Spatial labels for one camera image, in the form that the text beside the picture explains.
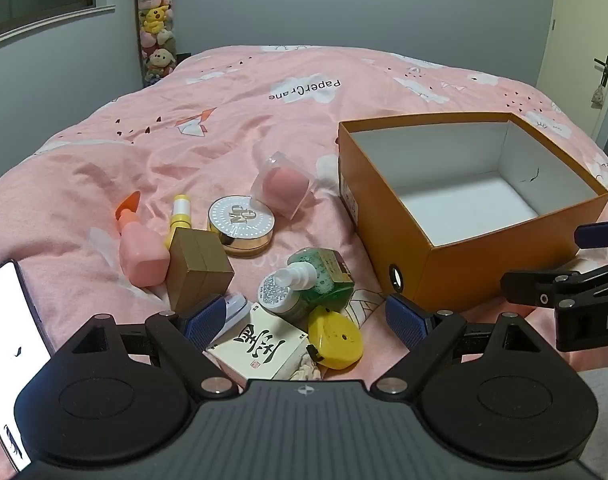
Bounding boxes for pink bottle with orange cap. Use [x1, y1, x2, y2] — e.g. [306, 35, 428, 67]
[115, 191, 171, 288]

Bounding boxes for white box with black calligraphy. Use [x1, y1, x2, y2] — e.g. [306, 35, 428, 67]
[206, 302, 309, 382]

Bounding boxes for pink printed blanket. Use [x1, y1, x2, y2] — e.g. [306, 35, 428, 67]
[0, 45, 608, 480]

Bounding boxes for yellow plastic tape measure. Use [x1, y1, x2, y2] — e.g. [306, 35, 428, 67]
[307, 305, 365, 371]

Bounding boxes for door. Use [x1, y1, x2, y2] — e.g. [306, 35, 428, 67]
[536, 0, 608, 153]

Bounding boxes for orange cardboard box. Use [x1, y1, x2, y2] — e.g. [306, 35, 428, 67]
[337, 112, 608, 313]

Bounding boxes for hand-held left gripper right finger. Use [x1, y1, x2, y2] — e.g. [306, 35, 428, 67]
[370, 294, 549, 397]

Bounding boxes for gold square box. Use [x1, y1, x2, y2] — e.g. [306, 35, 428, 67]
[165, 227, 235, 312]

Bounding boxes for yellow lip balm tube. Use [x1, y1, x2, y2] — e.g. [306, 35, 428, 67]
[164, 194, 193, 248]

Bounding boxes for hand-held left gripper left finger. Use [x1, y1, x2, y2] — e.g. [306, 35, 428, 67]
[59, 294, 239, 397]

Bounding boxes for green liquid soap bottle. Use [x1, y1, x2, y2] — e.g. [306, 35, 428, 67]
[256, 247, 355, 325]

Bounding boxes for hanging plush toys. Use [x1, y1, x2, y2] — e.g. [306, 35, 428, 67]
[134, 0, 179, 90]

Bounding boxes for white braided cord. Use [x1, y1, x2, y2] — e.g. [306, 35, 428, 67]
[289, 347, 329, 381]

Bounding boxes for black smartphone with white screen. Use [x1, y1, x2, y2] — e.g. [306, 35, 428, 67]
[0, 259, 55, 473]

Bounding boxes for pink sponge in clear case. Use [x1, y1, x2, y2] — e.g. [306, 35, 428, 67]
[250, 151, 319, 220]

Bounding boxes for round gold cushion compact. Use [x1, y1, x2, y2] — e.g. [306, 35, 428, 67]
[207, 195, 275, 258]

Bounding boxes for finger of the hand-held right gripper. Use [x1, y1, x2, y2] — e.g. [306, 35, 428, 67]
[500, 269, 608, 311]
[574, 217, 608, 251]

